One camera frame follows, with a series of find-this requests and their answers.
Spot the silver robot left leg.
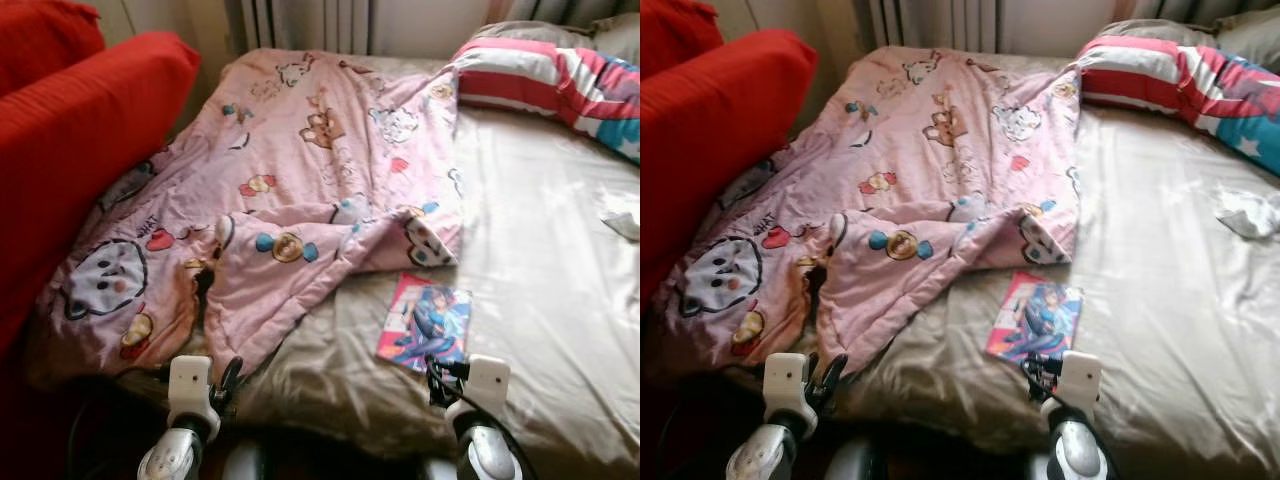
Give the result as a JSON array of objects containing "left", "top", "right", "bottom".
[
  {"left": 222, "top": 440, "right": 271, "bottom": 480},
  {"left": 822, "top": 438, "right": 876, "bottom": 480}
]

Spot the pink cartoon print blanket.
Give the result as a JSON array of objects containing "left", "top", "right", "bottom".
[
  {"left": 645, "top": 45, "right": 1086, "bottom": 386},
  {"left": 25, "top": 48, "right": 466, "bottom": 386}
]

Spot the large red cushion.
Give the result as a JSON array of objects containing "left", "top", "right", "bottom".
[
  {"left": 640, "top": 0, "right": 723, "bottom": 76},
  {"left": 0, "top": 0, "right": 106, "bottom": 98},
  {"left": 0, "top": 30, "right": 201, "bottom": 356},
  {"left": 640, "top": 28, "right": 819, "bottom": 301}
]

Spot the colourful comic book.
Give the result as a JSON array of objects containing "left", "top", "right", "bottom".
[
  {"left": 985, "top": 270, "right": 1086, "bottom": 366},
  {"left": 376, "top": 272, "right": 473, "bottom": 373}
]

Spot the beige floral bed sheet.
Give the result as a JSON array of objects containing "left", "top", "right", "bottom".
[
  {"left": 730, "top": 50, "right": 1280, "bottom": 479},
  {"left": 110, "top": 55, "right": 641, "bottom": 476}
]

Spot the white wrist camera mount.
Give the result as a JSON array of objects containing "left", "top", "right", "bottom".
[
  {"left": 763, "top": 352, "right": 811, "bottom": 413},
  {"left": 167, "top": 355, "right": 214, "bottom": 416},
  {"left": 462, "top": 354, "right": 512, "bottom": 413},
  {"left": 1055, "top": 350, "right": 1104, "bottom": 409}
]

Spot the crumpled white cloth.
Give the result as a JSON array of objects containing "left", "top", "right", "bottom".
[
  {"left": 1215, "top": 185, "right": 1280, "bottom": 241},
  {"left": 600, "top": 190, "right": 641, "bottom": 243}
]

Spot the brown floral pillow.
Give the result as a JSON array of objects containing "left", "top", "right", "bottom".
[
  {"left": 588, "top": 12, "right": 641, "bottom": 66},
  {"left": 462, "top": 20, "right": 596, "bottom": 49},
  {"left": 1215, "top": 8, "right": 1280, "bottom": 73},
  {"left": 1085, "top": 18, "right": 1226, "bottom": 49}
]

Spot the grey pleated curtain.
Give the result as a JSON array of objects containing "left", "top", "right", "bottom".
[
  {"left": 500, "top": 0, "right": 641, "bottom": 26},
  {"left": 1130, "top": 0, "right": 1280, "bottom": 21}
]

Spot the white pleated curtain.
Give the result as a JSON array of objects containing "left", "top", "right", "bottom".
[
  {"left": 868, "top": 0, "right": 1001, "bottom": 53},
  {"left": 235, "top": 0, "right": 373, "bottom": 56}
]

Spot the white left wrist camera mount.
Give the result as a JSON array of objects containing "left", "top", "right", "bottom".
[
  {"left": 167, "top": 355, "right": 214, "bottom": 416},
  {"left": 763, "top": 352, "right": 811, "bottom": 413}
]

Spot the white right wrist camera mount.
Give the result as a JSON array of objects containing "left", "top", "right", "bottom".
[
  {"left": 462, "top": 354, "right": 512, "bottom": 413},
  {"left": 1055, "top": 350, "right": 1104, "bottom": 409}
]

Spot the red white blue bolster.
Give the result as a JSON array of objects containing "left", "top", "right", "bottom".
[
  {"left": 452, "top": 38, "right": 641, "bottom": 166},
  {"left": 1075, "top": 35, "right": 1280, "bottom": 179}
]

